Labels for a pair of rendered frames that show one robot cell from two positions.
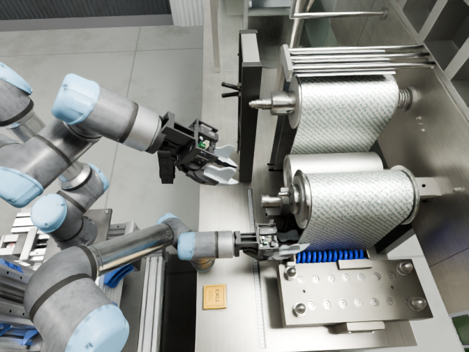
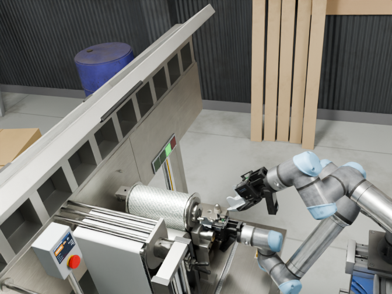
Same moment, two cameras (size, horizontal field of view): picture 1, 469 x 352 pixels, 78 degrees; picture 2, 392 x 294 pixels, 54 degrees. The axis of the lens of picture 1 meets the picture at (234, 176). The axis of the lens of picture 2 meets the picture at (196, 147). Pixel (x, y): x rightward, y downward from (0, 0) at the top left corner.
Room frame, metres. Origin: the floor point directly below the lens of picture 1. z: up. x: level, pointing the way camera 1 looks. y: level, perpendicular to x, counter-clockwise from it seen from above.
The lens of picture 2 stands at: (1.24, 0.40, 2.30)
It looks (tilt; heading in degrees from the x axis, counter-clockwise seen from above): 35 degrees down; 210
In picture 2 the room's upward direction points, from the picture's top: 9 degrees counter-clockwise
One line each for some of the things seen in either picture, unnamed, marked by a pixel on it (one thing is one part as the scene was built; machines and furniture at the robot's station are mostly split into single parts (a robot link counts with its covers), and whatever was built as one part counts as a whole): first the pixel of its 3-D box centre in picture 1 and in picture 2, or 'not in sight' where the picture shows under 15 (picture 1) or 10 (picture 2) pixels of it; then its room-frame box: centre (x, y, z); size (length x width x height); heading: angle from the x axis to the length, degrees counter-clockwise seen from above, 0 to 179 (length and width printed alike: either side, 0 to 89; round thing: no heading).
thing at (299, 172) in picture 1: (299, 198); (193, 212); (0.34, -0.16, 1.25); 0.15 x 0.01 x 0.15; 3
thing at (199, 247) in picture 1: (198, 246); (266, 240); (0.27, 0.10, 1.11); 0.11 x 0.08 x 0.09; 93
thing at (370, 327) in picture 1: (358, 328); not in sight; (0.08, -0.35, 0.96); 0.10 x 0.03 x 0.11; 93
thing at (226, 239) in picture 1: (227, 243); (247, 235); (0.28, 0.02, 1.11); 0.08 x 0.05 x 0.08; 3
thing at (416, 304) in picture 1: (419, 302); not in sight; (0.13, -0.50, 1.05); 0.04 x 0.04 x 0.04
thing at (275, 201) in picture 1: (273, 219); (205, 255); (0.38, -0.12, 1.05); 0.06 x 0.05 x 0.31; 93
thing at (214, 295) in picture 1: (215, 296); not in sight; (0.17, 0.06, 0.91); 0.07 x 0.07 x 0.02; 3
